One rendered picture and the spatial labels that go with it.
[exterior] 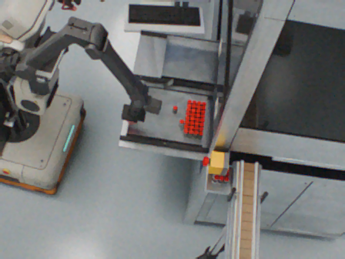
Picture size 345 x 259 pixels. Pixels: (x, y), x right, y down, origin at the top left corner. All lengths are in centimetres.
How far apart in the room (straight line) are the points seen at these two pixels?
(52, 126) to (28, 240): 70
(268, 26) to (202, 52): 108
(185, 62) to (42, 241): 135
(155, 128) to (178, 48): 49
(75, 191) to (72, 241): 32
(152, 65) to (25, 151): 94
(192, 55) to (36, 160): 108
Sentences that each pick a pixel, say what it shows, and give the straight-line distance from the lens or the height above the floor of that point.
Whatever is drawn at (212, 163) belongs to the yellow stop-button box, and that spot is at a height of 103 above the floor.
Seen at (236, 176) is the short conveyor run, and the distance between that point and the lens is 199.
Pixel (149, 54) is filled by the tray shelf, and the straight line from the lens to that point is 233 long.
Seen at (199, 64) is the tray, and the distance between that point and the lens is 232.
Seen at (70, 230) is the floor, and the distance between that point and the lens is 284.
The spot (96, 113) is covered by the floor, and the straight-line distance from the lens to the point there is 316.
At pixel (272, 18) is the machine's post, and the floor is 180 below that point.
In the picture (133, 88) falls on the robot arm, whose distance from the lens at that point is 177.
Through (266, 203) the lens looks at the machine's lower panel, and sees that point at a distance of 247.
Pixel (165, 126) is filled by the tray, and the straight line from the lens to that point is 210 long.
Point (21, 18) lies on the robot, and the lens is 187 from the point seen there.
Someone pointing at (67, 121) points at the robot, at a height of 28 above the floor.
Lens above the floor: 270
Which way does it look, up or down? 60 degrees down
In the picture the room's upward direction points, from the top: 11 degrees clockwise
